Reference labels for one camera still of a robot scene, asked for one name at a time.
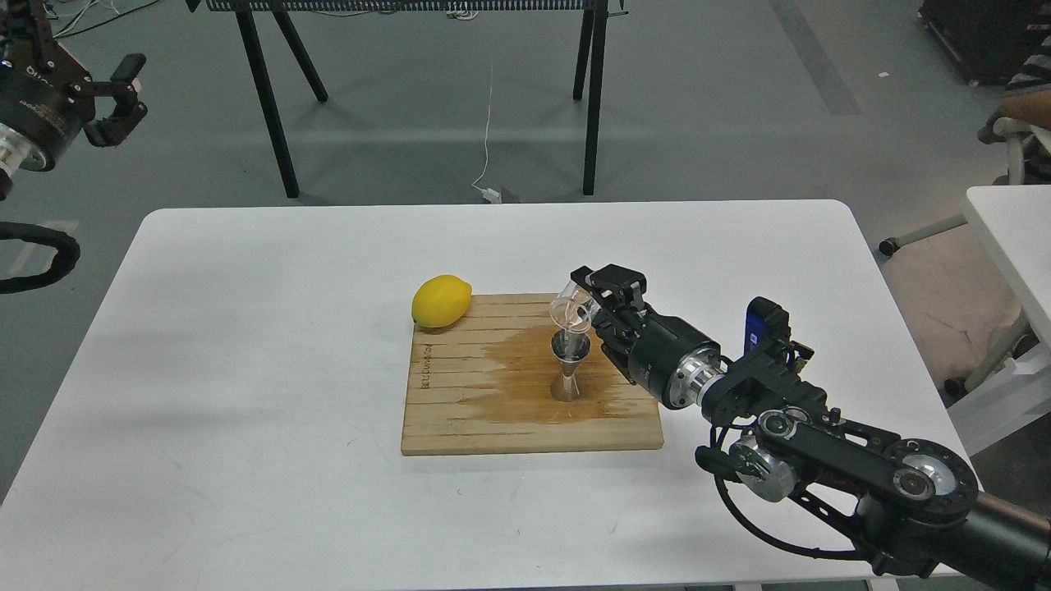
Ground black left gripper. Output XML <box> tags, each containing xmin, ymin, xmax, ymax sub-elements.
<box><xmin>1</xmin><ymin>1</ymin><xmax>148</xmax><ymax>174</ymax></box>

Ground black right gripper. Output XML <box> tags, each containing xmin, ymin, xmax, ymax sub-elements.
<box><xmin>570</xmin><ymin>264</ymin><xmax>726</xmax><ymax>410</ymax></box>

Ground clear glass measuring cup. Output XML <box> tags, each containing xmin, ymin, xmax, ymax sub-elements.
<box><xmin>548</xmin><ymin>281</ymin><xmax>601</xmax><ymax>334</ymax></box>

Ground steel double jigger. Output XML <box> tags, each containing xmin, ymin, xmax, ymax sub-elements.
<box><xmin>549</xmin><ymin>329</ymin><xmax>592</xmax><ymax>403</ymax></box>

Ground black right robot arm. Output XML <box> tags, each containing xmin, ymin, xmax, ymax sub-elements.
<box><xmin>568</xmin><ymin>264</ymin><xmax>1050</xmax><ymax>590</ymax></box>

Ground wooden cutting board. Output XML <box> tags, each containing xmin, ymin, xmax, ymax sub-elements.
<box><xmin>401</xmin><ymin>293</ymin><xmax>664</xmax><ymax>456</ymax></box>

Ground yellow lemon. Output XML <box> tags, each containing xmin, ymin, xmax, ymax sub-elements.
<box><xmin>411</xmin><ymin>274</ymin><xmax>472</xmax><ymax>328</ymax></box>

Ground white side table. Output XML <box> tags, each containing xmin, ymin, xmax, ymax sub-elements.
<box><xmin>944</xmin><ymin>184</ymin><xmax>1051</xmax><ymax>456</ymax></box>

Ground person in striped shirt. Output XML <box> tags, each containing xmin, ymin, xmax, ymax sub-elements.
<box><xmin>976</xmin><ymin>37</ymin><xmax>1050</xmax><ymax>144</ymax></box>

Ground black box on floor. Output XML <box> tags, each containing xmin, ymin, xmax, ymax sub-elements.
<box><xmin>916</xmin><ymin>1</ymin><xmax>1050</xmax><ymax>86</ymax></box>

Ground cables on floor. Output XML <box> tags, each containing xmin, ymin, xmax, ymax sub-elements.
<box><xmin>45</xmin><ymin>0</ymin><xmax>165</xmax><ymax>38</ymax></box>

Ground white cable with plug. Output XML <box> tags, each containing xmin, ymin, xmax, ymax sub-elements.
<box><xmin>471</xmin><ymin>57</ymin><xmax>503</xmax><ymax>204</ymax></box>

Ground black metal frame table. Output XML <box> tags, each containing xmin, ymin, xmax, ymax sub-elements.
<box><xmin>185</xmin><ymin>0</ymin><xmax>628</xmax><ymax>199</ymax></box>

